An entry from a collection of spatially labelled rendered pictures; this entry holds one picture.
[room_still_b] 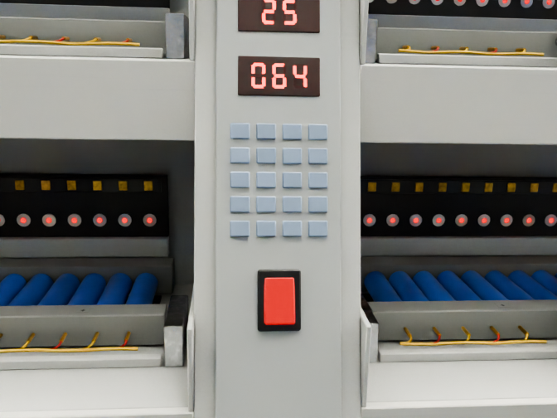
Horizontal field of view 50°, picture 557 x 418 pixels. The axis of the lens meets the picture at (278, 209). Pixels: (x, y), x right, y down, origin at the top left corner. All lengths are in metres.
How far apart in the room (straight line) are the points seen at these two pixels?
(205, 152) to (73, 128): 0.08
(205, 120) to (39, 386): 0.18
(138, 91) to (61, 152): 0.22
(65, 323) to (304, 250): 0.17
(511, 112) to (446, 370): 0.17
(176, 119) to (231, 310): 0.11
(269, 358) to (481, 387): 0.13
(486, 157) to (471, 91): 0.22
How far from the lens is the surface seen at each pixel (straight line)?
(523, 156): 0.60
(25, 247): 0.54
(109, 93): 0.35
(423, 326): 0.43
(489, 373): 0.41
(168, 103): 0.35
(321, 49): 0.35
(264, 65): 0.34
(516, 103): 0.39
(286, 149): 0.33
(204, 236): 0.34
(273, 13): 0.35
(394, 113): 0.36
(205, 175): 0.34
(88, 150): 0.55
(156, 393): 0.37
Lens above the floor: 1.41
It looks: 1 degrees up
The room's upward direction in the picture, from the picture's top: straight up
